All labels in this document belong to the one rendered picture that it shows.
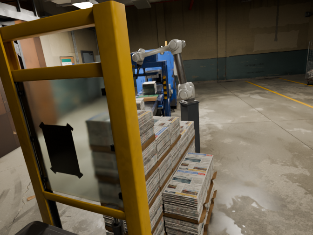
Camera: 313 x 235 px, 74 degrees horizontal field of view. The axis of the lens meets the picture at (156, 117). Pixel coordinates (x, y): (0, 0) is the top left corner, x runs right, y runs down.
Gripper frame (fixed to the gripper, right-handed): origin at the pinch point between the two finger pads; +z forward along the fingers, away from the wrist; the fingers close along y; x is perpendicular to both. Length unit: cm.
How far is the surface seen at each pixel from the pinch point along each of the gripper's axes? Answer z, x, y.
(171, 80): 96, -96, 308
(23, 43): 58, 282, 211
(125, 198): -24, -13, -235
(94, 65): -77, 11, -218
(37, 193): 10, 38, -215
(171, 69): 64, -87, 316
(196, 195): 15, -68, -189
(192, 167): 23, -73, -149
